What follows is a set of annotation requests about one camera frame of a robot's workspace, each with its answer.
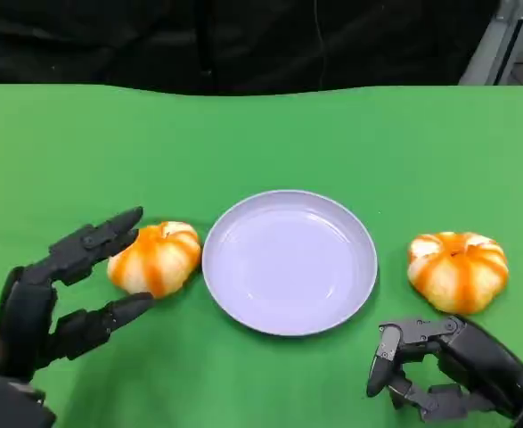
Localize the lilac plate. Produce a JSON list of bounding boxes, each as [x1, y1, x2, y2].
[[200, 189, 379, 338]]

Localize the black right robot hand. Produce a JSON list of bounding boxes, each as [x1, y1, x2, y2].
[[365, 314, 523, 424]]

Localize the grey metal frame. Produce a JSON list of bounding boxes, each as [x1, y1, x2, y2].
[[457, 0, 523, 86]]

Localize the orange and white bread roll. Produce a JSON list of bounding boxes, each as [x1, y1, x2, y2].
[[106, 220, 202, 300], [405, 230, 510, 315]]

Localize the green table cloth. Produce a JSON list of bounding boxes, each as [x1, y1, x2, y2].
[[0, 83, 523, 428]]

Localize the black backdrop curtain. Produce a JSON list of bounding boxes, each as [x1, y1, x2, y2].
[[0, 0, 498, 97]]

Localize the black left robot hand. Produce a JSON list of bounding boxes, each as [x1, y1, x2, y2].
[[0, 205, 156, 380]]

